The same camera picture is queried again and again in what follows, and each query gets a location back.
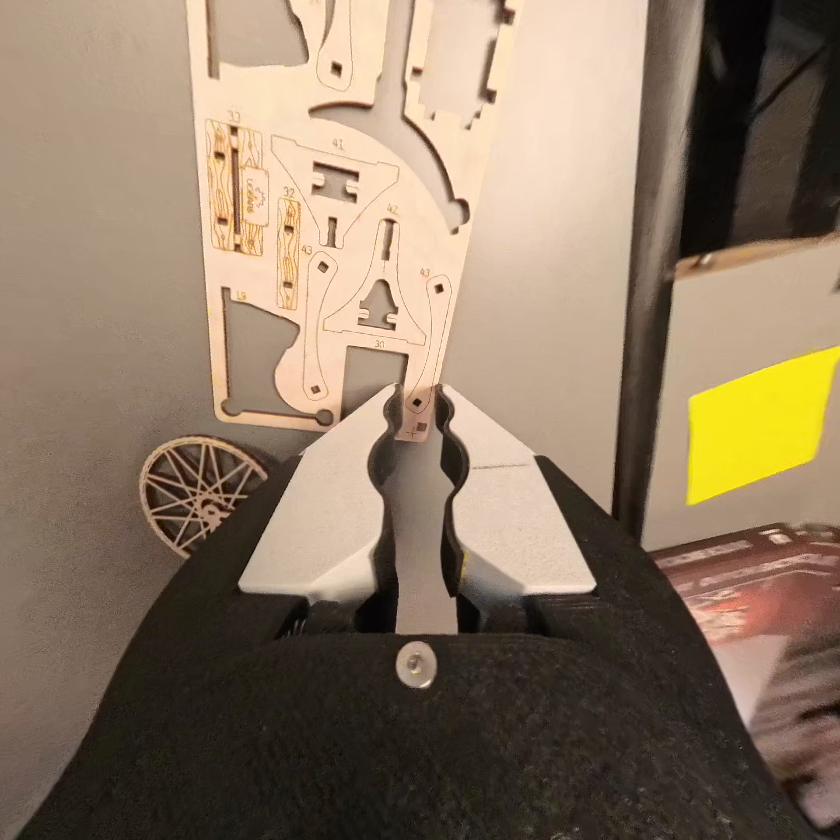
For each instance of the wooden model parts sheet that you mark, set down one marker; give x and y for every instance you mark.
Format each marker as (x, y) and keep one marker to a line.
(262, 98)

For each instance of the wooden spoked wheel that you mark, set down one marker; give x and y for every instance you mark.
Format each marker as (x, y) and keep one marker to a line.
(197, 485)

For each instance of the brown model kit box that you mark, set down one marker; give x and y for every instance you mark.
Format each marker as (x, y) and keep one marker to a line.
(722, 584)

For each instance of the yellow sticky note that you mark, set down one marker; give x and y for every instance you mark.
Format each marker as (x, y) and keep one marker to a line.
(754, 426)

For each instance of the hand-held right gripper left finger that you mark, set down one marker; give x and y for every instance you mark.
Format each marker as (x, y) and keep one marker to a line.
(315, 525)

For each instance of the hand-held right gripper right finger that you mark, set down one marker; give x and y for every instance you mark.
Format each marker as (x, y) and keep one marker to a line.
(518, 525)

